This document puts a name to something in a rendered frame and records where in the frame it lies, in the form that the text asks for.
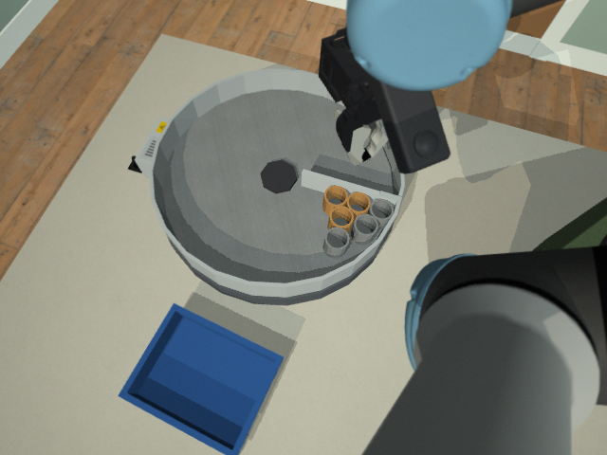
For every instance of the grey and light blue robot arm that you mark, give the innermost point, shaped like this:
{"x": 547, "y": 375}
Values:
{"x": 517, "y": 339}

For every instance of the blue crate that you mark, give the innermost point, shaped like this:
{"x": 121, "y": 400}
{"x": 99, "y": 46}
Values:
{"x": 202, "y": 381}

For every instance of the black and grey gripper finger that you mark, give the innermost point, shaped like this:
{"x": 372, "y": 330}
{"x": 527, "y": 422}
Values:
{"x": 377, "y": 137}
{"x": 352, "y": 135}

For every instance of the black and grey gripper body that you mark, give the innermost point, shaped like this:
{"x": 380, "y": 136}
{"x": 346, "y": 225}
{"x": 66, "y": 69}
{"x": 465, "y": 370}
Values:
{"x": 345, "y": 79}

